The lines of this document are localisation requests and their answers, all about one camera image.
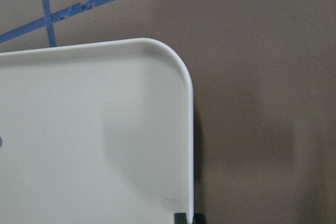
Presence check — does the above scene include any cream rectangular tray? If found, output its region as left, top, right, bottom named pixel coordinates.
left=1, top=38, right=194, bottom=223

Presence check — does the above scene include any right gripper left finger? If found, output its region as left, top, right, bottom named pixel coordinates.
left=174, top=212, right=187, bottom=224

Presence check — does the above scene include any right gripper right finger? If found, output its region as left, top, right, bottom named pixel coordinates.
left=193, top=212, right=207, bottom=224

